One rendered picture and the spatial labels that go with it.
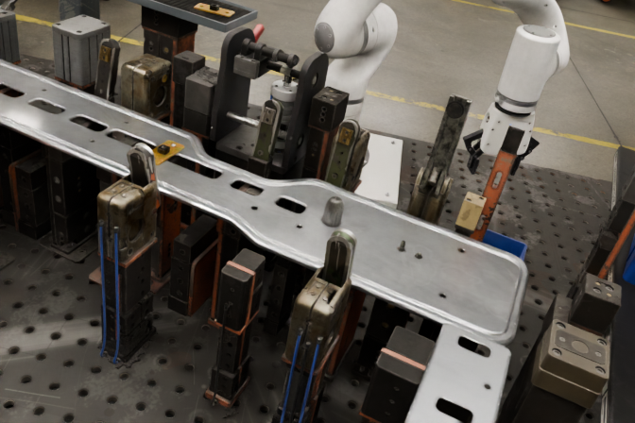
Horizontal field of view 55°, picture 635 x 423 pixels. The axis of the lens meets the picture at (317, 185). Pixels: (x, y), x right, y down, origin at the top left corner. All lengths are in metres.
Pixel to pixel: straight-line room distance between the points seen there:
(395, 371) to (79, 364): 0.58
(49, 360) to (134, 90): 0.53
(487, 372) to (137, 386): 0.59
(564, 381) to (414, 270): 0.27
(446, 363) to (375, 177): 0.90
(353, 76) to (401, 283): 0.76
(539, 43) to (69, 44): 0.93
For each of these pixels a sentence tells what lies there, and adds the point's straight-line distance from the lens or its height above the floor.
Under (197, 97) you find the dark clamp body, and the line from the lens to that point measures 1.27.
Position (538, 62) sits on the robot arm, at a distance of 1.25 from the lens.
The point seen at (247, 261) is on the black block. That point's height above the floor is 0.99.
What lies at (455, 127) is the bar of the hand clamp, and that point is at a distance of 1.07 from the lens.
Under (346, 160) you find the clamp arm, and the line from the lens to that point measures 1.14.
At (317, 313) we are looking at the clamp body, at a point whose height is 1.04.
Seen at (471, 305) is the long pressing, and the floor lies 1.00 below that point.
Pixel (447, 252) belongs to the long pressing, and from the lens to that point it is 1.05.
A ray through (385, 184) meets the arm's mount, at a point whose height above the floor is 0.74.
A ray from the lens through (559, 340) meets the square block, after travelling 0.88.
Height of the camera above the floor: 1.60
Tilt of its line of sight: 33 degrees down
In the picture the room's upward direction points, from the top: 11 degrees clockwise
